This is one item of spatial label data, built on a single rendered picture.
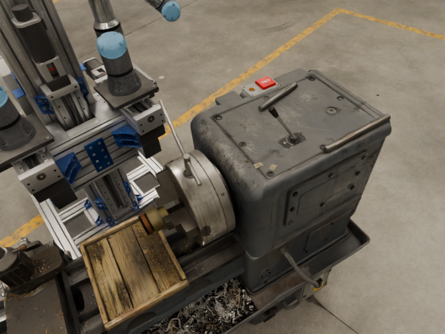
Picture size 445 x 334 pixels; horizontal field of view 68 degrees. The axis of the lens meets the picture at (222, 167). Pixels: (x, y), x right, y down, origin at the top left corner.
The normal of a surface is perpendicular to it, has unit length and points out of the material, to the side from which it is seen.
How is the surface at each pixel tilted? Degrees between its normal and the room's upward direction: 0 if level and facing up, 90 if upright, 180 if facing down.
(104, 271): 0
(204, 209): 52
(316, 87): 0
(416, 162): 0
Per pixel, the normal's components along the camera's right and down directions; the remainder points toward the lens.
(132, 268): -0.06, -0.67
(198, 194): 0.22, -0.21
